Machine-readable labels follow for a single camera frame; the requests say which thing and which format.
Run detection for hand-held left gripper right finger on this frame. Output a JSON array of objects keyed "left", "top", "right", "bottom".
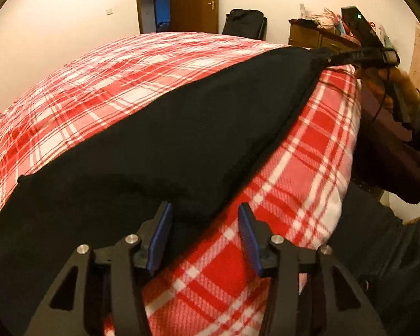
[{"left": 238, "top": 202, "right": 389, "bottom": 336}]

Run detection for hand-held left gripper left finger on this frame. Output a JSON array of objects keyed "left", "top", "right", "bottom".
[{"left": 24, "top": 201, "right": 174, "bottom": 336}]

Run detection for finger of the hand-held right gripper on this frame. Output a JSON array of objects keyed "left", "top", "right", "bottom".
[{"left": 324, "top": 47, "right": 386, "bottom": 68}]

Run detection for black pants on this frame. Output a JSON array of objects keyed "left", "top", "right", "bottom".
[{"left": 0, "top": 46, "right": 340, "bottom": 324}]

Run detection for person's right hand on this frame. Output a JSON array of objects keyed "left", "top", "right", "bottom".
[{"left": 355, "top": 66, "right": 420, "bottom": 113}]

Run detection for pile of pink clothes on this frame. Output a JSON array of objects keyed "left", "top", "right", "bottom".
[{"left": 298, "top": 3, "right": 349, "bottom": 32}]

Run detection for wooden dresser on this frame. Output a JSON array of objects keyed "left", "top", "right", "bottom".
[{"left": 288, "top": 19, "right": 364, "bottom": 52}]

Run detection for person's dark clothing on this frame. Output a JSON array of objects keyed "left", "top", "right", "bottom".
[{"left": 331, "top": 86, "right": 420, "bottom": 326}]

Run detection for black bag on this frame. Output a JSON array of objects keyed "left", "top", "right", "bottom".
[{"left": 222, "top": 8, "right": 269, "bottom": 40}]

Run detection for red plaid bed sheet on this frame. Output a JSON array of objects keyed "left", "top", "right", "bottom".
[{"left": 0, "top": 32, "right": 364, "bottom": 336}]

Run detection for brown wooden door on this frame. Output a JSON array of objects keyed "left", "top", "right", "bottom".
[{"left": 168, "top": 0, "right": 220, "bottom": 34}]

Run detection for wooden door frame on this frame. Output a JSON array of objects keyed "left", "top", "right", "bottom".
[{"left": 134, "top": 0, "right": 172, "bottom": 35}]

